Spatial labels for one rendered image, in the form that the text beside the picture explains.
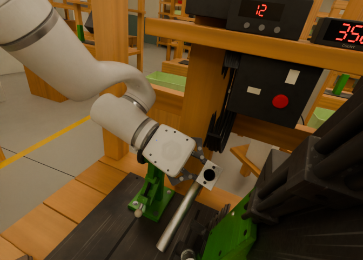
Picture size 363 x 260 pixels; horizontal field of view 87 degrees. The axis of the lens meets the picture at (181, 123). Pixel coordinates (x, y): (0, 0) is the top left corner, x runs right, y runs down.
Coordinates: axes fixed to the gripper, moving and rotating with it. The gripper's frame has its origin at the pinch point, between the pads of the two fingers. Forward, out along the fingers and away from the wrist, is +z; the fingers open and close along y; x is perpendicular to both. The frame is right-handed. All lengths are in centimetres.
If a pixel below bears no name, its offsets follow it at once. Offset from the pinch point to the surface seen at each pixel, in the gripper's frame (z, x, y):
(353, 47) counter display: 11.2, -12.7, 35.8
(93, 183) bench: -35, 38, -28
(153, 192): -9.8, 24.9, -15.0
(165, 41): -426, 792, 469
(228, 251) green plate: 9.5, -8.5, -9.7
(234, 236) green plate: 9.5, -8.1, -7.1
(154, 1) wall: -573, 738, 605
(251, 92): -0.3, -2.7, 22.5
